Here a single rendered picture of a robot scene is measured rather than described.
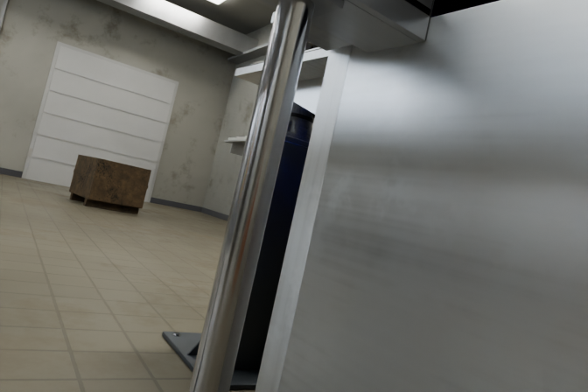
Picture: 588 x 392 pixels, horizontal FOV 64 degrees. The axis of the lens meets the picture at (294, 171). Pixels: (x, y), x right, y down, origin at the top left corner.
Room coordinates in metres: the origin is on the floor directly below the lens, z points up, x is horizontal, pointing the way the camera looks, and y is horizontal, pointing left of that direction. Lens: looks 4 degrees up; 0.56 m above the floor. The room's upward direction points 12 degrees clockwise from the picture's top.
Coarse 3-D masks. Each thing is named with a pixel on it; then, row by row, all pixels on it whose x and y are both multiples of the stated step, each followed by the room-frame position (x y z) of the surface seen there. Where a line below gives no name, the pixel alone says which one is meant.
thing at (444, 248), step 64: (512, 0) 0.57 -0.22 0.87; (576, 0) 0.51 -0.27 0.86; (384, 64) 0.74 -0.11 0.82; (448, 64) 0.64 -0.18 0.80; (512, 64) 0.56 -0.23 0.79; (576, 64) 0.50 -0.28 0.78; (384, 128) 0.72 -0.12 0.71; (448, 128) 0.62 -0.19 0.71; (512, 128) 0.55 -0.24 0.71; (576, 128) 0.49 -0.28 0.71; (384, 192) 0.70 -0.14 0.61; (448, 192) 0.61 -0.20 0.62; (512, 192) 0.54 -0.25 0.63; (576, 192) 0.48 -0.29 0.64; (320, 256) 0.79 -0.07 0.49; (384, 256) 0.67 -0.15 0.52; (448, 256) 0.59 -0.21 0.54; (512, 256) 0.53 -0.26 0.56; (576, 256) 0.47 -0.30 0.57; (320, 320) 0.76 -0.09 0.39; (384, 320) 0.66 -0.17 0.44; (448, 320) 0.58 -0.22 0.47; (512, 320) 0.52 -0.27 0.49; (576, 320) 0.47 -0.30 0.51; (320, 384) 0.74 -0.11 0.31; (384, 384) 0.64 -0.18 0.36; (448, 384) 0.56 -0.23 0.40; (512, 384) 0.51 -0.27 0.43; (576, 384) 0.46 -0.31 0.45
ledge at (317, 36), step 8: (272, 16) 0.79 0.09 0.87; (312, 24) 0.76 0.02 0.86; (312, 32) 0.79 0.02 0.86; (320, 32) 0.78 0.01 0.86; (328, 32) 0.77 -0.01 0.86; (312, 40) 0.83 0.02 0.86; (320, 40) 0.82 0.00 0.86; (328, 40) 0.81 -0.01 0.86; (336, 40) 0.80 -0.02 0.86; (328, 48) 0.85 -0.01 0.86
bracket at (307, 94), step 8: (304, 80) 1.09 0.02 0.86; (312, 80) 1.07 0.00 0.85; (320, 80) 1.04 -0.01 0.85; (304, 88) 1.09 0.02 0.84; (312, 88) 1.06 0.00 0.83; (320, 88) 1.04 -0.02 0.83; (296, 96) 1.11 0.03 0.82; (304, 96) 1.08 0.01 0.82; (312, 96) 1.05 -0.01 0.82; (304, 104) 1.07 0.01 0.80; (312, 104) 1.05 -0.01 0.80; (312, 112) 1.04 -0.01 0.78
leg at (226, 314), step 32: (288, 0) 0.59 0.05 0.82; (320, 0) 0.59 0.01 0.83; (288, 32) 0.59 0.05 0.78; (288, 64) 0.59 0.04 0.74; (256, 96) 0.61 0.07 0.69; (288, 96) 0.60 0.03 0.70; (256, 128) 0.59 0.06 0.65; (256, 160) 0.59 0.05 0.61; (256, 192) 0.59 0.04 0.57; (256, 224) 0.60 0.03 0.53; (224, 256) 0.60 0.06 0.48; (256, 256) 0.61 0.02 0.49; (224, 288) 0.59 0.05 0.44; (224, 320) 0.59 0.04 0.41; (224, 352) 0.59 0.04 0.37; (192, 384) 0.60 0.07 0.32; (224, 384) 0.60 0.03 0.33
